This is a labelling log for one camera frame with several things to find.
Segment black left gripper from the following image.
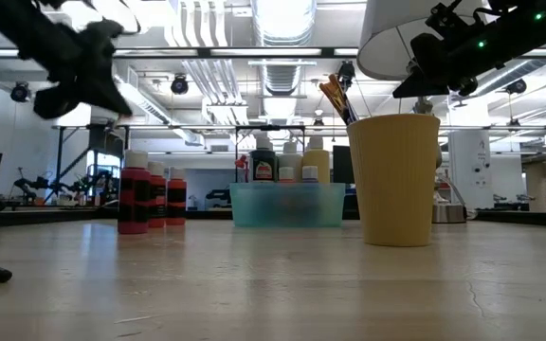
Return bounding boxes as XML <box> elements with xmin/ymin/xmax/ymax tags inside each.
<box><xmin>14</xmin><ymin>18</ymin><xmax>135</xmax><ymax>120</ymax></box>

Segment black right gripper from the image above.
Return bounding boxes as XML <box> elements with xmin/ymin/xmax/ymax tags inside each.
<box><xmin>392</xmin><ymin>27</ymin><xmax>533</xmax><ymax>99</ymax></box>

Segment small magenta paint bottle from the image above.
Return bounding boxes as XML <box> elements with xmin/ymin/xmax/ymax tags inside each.
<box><xmin>117</xmin><ymin>150</ymin><xmax>152</xmax><ymax>235</ymax></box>

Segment yellow ribbed cup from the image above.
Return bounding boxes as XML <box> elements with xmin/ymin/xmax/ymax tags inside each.
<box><xmin>347</xmin><ymin>112</ymin><xmax>443</xmax><ymax>248</ymax></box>

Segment small red paint bottle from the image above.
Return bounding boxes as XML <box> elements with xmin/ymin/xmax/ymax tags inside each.
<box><xmin>165</xmin><ymin>166</ymin><xmax>188</xmax><ymax>226</ymax></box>
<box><xmin>147</xmin><ymin>160</ymin><xmax>168</xmax><ymax>229</ymax></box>

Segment large dark paint bottle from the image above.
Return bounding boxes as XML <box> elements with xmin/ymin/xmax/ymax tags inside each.
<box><xmin>248</xmin><ymin>132</ymin><xmax>280</xmax><ymax>184</ymax></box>

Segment table lamp with white shade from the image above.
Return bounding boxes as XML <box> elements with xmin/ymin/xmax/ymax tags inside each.
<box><xmin>356</xmin><ymin>0</ymin><xmax>491</xmax><ymax>224</ymax></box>

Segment white column with outlets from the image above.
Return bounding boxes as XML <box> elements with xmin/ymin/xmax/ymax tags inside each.
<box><xmin>447</xmin><ymin>130</ymin><xmax>495</xmax><ymax>209</ymax></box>

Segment black cabinet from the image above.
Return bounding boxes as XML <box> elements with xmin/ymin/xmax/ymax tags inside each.
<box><xmin>333</xmin><ymin>145</ymin><xmax>362</xmax><ymax>220</ymax></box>

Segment overhead light bar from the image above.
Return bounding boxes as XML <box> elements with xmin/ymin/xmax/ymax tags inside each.
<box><xmin>0</xmin><ymin>45</ymin><xmax>546</xmax><ymax>61</ymax></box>

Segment green plastic tray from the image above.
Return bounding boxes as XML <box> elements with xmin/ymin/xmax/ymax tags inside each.
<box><xmin>228</xmin><ymin>182</ymin><xmax>347</xmax><ymax>228</ymax></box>

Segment background black frame stand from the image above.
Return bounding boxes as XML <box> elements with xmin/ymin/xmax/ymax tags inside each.
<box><xmin>52</xmin><ymin>123</ymin><xmax>307</xmax><ymax>209</ymax></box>

